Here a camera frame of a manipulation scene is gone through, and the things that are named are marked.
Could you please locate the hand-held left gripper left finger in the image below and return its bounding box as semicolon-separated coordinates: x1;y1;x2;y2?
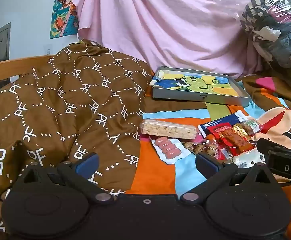
12;153;115;204

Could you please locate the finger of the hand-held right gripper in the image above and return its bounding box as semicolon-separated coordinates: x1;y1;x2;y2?
257;137;291;155

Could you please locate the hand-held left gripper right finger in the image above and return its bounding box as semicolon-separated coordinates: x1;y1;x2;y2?
180;153;282;204

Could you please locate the speckled quail egg packet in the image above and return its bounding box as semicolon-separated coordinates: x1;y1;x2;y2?
183;141;218;158

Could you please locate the clear packet with green label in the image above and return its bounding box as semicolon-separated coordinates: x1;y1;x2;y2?
243;119;262;137

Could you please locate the red spicy strip packet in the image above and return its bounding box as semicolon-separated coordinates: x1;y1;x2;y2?
207;124;266;169

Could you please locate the gold snack packet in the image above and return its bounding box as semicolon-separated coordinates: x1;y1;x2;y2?
232;123;249;138

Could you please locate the pink sausage packet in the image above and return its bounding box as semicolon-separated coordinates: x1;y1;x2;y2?
150;136;192;165

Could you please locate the blue and white snack packet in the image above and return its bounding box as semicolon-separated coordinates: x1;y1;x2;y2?
198;113;247;138

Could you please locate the clear puffed rice bar packet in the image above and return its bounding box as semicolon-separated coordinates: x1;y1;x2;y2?
141;119;198;140

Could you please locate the grey cardboard tray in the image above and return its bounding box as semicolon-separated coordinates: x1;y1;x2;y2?
152;67;251;107

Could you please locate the colourful striped bed sheet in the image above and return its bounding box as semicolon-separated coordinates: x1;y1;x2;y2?
124;74;291;240

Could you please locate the brown printed blanket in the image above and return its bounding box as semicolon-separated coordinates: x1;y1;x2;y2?
0;39;153;240

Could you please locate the cartoon drawing paper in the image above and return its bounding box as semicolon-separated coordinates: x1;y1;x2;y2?
153;70;239;97

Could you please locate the clear plastic bag of clothes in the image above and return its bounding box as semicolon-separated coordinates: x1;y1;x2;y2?
239;0;291;80

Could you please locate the pink cloth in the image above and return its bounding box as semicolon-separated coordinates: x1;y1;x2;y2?
73;0;289;79

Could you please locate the wooden bed frame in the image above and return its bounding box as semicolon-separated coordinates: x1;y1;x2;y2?
0;55;53;94

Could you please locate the cartoon wall poster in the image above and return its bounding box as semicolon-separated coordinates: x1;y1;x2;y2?
50;0;82;39

